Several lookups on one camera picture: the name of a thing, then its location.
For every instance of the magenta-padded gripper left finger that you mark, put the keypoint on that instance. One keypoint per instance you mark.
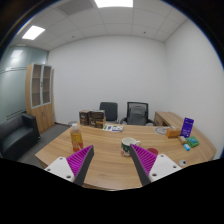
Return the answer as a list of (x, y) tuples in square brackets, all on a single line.
[(78, 161)]

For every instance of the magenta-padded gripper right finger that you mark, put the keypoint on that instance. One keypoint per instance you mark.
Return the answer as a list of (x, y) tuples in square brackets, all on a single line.
[(146, 160)]

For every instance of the orange drink bottle white cap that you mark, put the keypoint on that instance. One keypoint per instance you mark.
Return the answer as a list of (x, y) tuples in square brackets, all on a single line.
[(76, 140)]

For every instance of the flat round red coaster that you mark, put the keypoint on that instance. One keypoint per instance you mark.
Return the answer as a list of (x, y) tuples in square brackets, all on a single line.
[(153, 151)]

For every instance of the green and white mug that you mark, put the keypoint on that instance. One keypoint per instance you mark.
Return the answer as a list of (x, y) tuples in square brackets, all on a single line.
[(126, 146)]

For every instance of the round white disc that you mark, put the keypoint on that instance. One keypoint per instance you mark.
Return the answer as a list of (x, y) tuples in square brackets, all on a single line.
[(161, 130)]

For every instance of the round white desk grommet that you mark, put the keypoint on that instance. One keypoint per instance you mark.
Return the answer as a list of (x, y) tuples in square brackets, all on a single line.
[(183, 163)]

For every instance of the orange cardboard box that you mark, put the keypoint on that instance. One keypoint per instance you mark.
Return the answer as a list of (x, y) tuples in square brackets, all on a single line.
[(172, 133)]

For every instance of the grey waste bin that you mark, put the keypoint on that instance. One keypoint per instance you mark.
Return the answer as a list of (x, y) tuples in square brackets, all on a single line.
[(72, 123)]

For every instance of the small tan box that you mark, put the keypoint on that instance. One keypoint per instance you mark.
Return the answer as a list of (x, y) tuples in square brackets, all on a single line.
[(182, 139)]

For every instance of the small light blue box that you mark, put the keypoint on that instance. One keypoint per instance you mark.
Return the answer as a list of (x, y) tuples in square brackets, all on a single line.
[(187, 147)]

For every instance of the brown box with tan side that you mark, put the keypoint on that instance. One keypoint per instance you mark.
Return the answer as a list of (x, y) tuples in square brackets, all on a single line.
[(100, 124)]

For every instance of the black mesh-back office chair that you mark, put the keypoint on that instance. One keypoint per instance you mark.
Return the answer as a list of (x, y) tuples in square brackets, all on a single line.
[(136, 115)]

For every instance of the white and green leaflet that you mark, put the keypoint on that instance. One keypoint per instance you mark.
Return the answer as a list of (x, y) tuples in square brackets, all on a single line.
[(112, 128)]

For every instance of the wooden side desk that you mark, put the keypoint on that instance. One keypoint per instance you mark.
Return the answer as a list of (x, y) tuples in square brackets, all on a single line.
[(168, 118)]

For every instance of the green flat box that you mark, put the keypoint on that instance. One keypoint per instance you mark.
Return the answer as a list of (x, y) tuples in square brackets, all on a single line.
[(193, 141)]

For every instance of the upright purple box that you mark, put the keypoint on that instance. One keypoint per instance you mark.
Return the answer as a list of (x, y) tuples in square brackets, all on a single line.
[(187, 127)]

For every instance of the black solid-back office chair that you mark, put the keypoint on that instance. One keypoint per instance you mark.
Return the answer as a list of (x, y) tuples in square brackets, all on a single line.
[(109, 110)]

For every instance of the wooden glass-door cabinet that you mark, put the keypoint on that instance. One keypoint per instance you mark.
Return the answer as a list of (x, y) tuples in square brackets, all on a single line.
[(40, 113)]

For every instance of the black leather sofa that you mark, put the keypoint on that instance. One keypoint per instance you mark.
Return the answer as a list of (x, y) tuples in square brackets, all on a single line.
[(16, 135)]

